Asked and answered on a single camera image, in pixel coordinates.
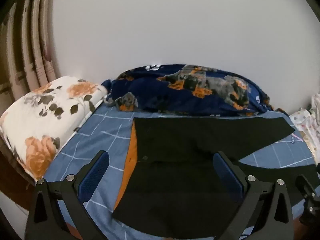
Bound beige floral curtain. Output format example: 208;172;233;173
0;0;61;98

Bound navy dog print blanket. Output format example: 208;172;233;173
101;64;274;117

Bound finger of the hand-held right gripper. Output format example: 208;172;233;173
296;174;316;202

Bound blue checked bed sheet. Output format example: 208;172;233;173
37;104;317;240

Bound black pants with orange lining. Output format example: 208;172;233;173
112;116;320;239

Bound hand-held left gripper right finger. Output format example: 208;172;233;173
212;151;295;240

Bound white floral pillow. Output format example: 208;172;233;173
0;76;108;180

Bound white dotted cloth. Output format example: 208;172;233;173
289;94;320;162

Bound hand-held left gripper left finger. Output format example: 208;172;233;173
24;150;110;240

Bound dark wooden bed frame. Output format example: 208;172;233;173
0;137;35;212

